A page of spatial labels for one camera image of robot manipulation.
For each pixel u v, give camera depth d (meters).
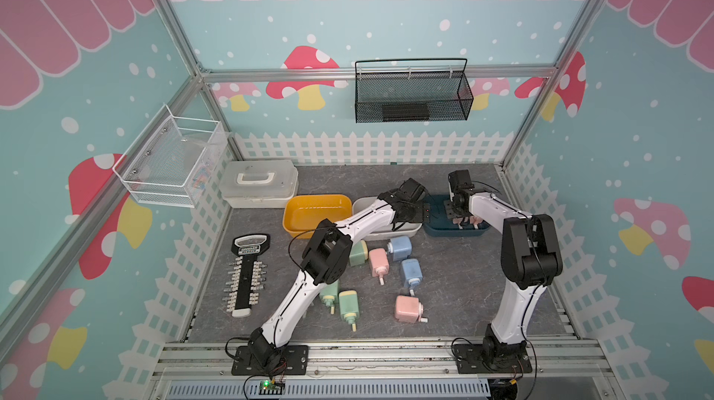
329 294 0.79
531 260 0.52
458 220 0.99
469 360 0.74
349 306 0.77
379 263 0.85
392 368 0.74
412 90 0.94
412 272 0.83
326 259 0.60
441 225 1.02
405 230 0.89
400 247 0.88
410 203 0.77
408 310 0.76
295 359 0.74
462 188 0.79
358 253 0.87
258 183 0.99
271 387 0.73
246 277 0.88
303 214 1.05
